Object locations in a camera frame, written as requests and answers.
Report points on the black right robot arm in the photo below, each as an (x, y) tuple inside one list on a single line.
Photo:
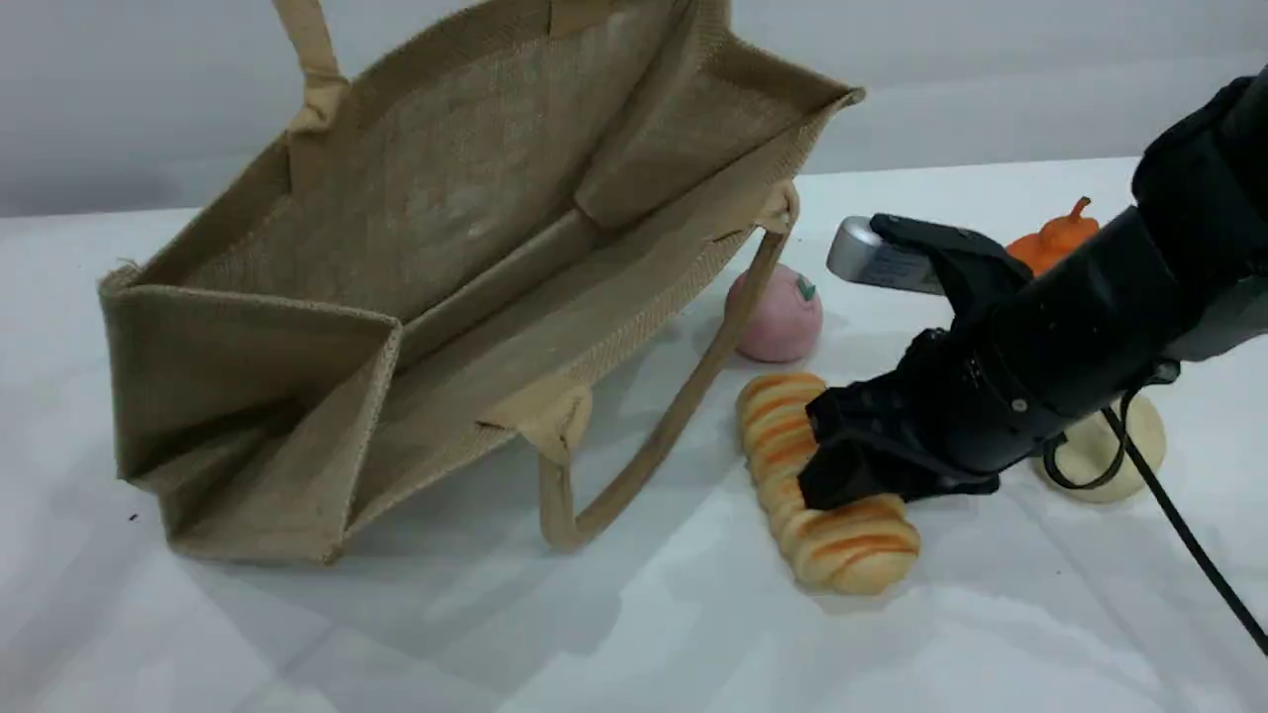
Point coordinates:
[(1139, 297)]

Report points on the brown jute tote bag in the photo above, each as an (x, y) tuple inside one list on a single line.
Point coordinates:
[(446, 248)]

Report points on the cream white toy bun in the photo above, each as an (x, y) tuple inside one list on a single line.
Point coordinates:
[(1095, 460)]

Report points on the orange toy pear-shaped fruit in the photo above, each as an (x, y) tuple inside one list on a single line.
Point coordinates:
[(1055, 243)]

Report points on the pink toy peach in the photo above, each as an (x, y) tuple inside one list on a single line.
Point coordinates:
[(788, 322)]

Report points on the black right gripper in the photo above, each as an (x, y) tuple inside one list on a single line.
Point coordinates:
[(966, 396)]

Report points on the long striped toy bread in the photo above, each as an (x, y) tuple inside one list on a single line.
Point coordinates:
[(852, 550)]

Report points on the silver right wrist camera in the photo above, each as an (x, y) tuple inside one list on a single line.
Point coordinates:
[(877, 259)]

